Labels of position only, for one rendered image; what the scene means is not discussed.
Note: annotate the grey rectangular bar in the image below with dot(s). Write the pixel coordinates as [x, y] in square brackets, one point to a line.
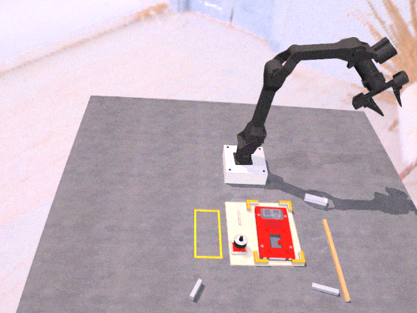
[325, 289]

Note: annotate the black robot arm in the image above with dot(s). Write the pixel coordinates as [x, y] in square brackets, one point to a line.
[358, 54]

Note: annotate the black wheel with white rim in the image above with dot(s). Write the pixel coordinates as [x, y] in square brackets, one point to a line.
[240, 244]

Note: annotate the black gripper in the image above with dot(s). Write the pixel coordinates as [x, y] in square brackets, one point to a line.
[376, 84]

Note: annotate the orange long thin rod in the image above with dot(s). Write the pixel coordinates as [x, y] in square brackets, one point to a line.
[336, 261]

